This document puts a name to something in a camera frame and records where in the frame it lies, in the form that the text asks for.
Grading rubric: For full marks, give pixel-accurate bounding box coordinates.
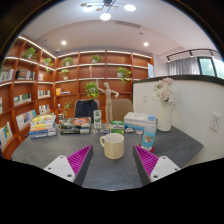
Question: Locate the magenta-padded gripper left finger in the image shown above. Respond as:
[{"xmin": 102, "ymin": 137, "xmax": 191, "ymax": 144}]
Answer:
[{"xmin": 43, "ymin": 144, "xmax": 95, "ymax": 187}]

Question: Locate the green tissue box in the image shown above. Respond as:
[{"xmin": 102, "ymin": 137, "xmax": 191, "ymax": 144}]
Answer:
[{"xmin": 109, "ymin": 120, "xmax": 126, "ymax": 136}]

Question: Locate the grey window curtain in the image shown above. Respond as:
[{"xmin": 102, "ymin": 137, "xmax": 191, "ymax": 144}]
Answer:
[{"xmin": 167, "ymin": 57, "xmax": 201, "ymax": 76}]

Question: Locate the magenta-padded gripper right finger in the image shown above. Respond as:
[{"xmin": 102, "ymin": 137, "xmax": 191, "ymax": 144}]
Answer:
[{"xmin": 132, "ymin": 145, "xmax": 182, "ymax": 187}]

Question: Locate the tall green-white carton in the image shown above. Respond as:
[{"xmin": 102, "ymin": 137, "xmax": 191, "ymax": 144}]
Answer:
[{"xmin": 92, "ymin": 109, "xmax": 103, "ymax": 130}]

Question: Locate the white stack of books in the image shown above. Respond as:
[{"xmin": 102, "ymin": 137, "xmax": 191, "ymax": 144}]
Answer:
[{"xmin": 123, "ymin": 111, "xmax": 151, "ymax": 132}]

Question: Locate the wooden wall shelf unit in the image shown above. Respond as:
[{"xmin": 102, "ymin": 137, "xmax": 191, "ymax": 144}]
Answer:
[{"xmin": 0, "ymin": 34, "xmax": 155, "ymax": 159}]

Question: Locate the cream ceramic mug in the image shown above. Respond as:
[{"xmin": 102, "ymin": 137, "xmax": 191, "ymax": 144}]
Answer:
[{"xmin": 99, "ymin": 132, "xmax": 126, "ymax": 160}]

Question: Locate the branched ceiling lamp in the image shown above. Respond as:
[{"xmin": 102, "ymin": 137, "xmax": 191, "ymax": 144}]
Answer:
[{"xmin": 79, "ymin": 0, "xmax": 138, "ymax": 22}]

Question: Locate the dark blue chair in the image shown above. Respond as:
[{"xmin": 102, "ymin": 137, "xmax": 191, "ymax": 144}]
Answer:
[{"xmin": 73, "ymin": 98, "xmax": 99, "ymax": 122}]

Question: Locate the dark-framed window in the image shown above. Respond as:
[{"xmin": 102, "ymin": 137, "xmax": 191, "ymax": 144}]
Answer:
[{"xmin": 197, "ymin": 56, "xmax": 224, "ymax": 80}]

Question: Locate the colourful stack of books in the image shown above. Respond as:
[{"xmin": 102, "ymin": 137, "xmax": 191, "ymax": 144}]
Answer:
[{"xmin": 28, "ymin": 113, "xmax": 58, "ymax": 140}]

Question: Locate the wooden artist mannequin figure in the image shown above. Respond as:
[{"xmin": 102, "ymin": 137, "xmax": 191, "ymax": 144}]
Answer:
[{"xmin": 95, "ymin": 79, "xmax": 120, "ymax": 125}]

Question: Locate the tan chair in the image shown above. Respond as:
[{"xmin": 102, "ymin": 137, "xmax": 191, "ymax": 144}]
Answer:
[{"xmin": 110, "ymin": 98, "xmax": 135, "ymax": 122}]

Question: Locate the clear blue-capped water bottle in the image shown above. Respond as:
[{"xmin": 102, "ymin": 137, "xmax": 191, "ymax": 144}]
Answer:
[{"xmin": 140, "ymin": 115, "xmax": 158, "ymax": 152}]

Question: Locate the white wall socket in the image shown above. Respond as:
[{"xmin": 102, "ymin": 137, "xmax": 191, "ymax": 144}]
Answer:
[{"xmin": 209, "ymin": 112, "xmax": 222, "ymax": 132}]

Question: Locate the white vase with flowers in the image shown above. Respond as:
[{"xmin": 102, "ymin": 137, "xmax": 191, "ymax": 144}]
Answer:
[{"xmin": 152, "ymin": 77, "xmax": 177, "ymax": 133}]

